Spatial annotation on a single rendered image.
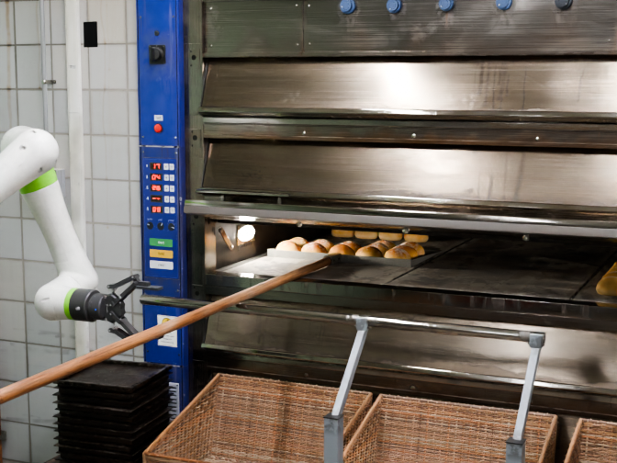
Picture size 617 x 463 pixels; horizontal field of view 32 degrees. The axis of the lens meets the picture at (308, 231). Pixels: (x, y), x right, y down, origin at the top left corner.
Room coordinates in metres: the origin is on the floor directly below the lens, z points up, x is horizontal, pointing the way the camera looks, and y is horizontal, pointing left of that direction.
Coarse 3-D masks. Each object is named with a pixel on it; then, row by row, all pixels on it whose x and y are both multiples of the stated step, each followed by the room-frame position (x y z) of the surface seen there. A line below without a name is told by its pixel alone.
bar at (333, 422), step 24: (240, 312) 3.06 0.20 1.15; (264, 312) 3.03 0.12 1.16; (288, 312) 3.00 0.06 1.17; (312, 312) 2.97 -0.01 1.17; (336, 312) 2.95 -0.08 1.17; (360, 336) 2.89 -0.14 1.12; (480, 336) 2.78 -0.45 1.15; (504, 336) 2.75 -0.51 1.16; (528, 336) 2.72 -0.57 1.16; (528, 384) 2.64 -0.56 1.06; (336, 408) 2.74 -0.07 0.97; (528, 408) 2.60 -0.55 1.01; (336, 432) 2.70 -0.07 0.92; (336, 456) 2.70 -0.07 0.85
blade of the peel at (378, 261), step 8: (272, 248) 3.90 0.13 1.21; (272, 256) 3.86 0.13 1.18; (280, 256) 3.85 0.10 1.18; (288, 256) 3.83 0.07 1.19; (296, 256) 3.82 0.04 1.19; (304, 256) 3.81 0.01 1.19; (312, 256) 3.79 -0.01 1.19; (320, 256) 3.78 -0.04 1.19; (344, 256) 3.74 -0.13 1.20; (352, 256) 3.73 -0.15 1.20; (360, 256) 3.72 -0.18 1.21; (368, 256) 3.71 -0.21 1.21; (424, 256) 3.78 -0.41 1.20; (368, 264) 3.71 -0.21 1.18; (376, 264) 3.69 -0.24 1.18; (384, 264) 3.68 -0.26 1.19; (392, 264) 3.67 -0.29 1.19; (400, 264) 3.66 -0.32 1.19; (408, 264) 3.65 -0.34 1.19; (416, 264) 3.69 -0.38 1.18
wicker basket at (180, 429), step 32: (224, 384) 3.46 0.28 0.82; (256, 384) 3.42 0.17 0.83; (288, 384) 3.36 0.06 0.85; (192, 416) 3.31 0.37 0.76; (224, 416) 3.43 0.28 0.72; (256, 416) 3.38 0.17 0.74; (288, 416) 3.34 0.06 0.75; (320, 416) 3.30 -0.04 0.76; (352, 416) 3.26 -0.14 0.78; (160, 448) 3.13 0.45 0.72; (192, 448) 3.31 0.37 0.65; (224, 448) 3.40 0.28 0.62; (256, 448) 3.36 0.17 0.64; (288, 448) 3.31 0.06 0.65; (320, 448) 3.27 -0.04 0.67
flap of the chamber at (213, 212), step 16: (192, 208) 3.38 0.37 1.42; (208, 208) 3.36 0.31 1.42; (224, 208) 3.34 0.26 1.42; (320, 224) 3.38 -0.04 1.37; (336, 224) 3.31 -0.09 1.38; (352, 224) 3.24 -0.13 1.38; (368, 224) 3.18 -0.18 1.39; (384, 224) 3.13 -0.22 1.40; (400, 224) 3.10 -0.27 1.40; (416, 224) 3.09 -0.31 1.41; (432, 224) 3.07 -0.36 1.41; (448, 224) 3.05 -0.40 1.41; (464, 224) 3.03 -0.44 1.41; (480, 224) 3.01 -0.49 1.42; (496, 224) 3.00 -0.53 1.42; (512, 224) 2.98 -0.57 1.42; (528, 224) 2.96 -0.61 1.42; (576, 240) 3.07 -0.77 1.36; (592, 240) 3.01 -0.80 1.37; (608, 240) 2.96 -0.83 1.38
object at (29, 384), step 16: (288, 272) 3.39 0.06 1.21; (304, 272) 3.46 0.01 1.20; (256, 288) 3.16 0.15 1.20; (272, 288) 3.25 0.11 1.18; (208, 304) 2.92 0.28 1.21; (224, 304) 2.97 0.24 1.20; (176, 320) 2.75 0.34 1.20; (192, 320) 2.80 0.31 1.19; (144, 336) 2.60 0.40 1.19; (160, 336) 2.67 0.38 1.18; (96, 352) 2.42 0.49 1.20; (112, 352) 2.47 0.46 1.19; (64, 368) 2.30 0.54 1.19; (80, 368) 2.35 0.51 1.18; (16, 384) 2.17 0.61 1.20; (32, 384) 2.20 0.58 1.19; (0, 400) 2.11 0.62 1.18
